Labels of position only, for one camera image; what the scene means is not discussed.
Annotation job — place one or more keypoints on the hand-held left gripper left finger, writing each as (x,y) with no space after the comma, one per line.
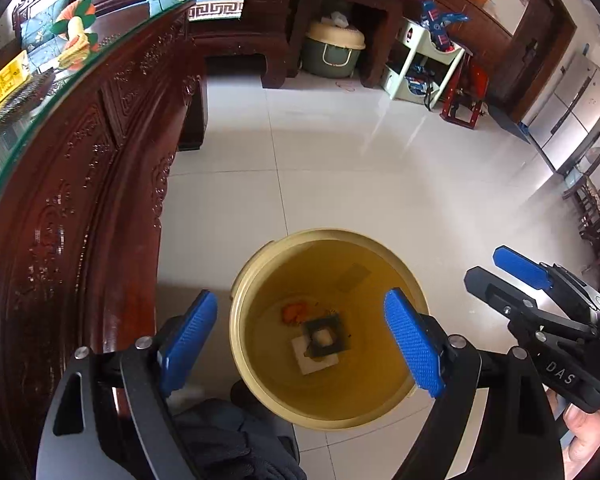
(187,340)

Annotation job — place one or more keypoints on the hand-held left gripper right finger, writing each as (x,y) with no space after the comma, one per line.
(412,345)

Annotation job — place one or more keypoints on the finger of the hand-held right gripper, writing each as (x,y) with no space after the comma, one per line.
(490,290)
(525,267)

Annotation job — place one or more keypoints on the yellow plastic bin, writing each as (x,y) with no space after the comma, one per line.
(360,402)

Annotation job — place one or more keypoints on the yellow drink carton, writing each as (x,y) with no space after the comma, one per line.
(0,87)

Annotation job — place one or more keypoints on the person's right hand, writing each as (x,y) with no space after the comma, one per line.
(587,432)

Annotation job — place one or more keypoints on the black square wrapper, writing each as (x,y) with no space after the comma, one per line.
(339,346)

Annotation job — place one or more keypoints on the dark wooden dining chair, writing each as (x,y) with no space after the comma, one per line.
(595,210)

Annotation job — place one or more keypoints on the white paper square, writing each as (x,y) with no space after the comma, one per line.
(310,364)

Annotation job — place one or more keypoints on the orange peel piece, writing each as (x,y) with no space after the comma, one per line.
(292,314)

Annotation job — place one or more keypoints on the dark knitted cloth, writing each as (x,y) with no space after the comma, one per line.
(230,440)

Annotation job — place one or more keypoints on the dark blue floor mat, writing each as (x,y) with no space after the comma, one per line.
(505,122)

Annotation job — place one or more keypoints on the silver refrigerator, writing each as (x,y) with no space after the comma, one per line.
(570,110)

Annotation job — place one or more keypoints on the carved wooden glass-top table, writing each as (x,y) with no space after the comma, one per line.
(80,210)

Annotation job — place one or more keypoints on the red stool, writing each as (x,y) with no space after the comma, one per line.
(450,107)

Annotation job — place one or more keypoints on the brown wooden door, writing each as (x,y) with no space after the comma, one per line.
(535,45)

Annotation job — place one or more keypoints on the long wooden cabinet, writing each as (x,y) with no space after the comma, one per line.
(480,25)

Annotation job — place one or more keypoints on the white shelf cart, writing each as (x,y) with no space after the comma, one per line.
(405,50)

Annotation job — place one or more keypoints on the blue white package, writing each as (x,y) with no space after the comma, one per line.
(440,22)

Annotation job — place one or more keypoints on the green carrier beige lid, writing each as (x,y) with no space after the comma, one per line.
(330,55)

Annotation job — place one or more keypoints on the orange green massage hammer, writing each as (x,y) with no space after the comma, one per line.
(76,42)

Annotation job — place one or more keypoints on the carved wooden sofa blue seat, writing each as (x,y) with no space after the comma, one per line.
(275,10)

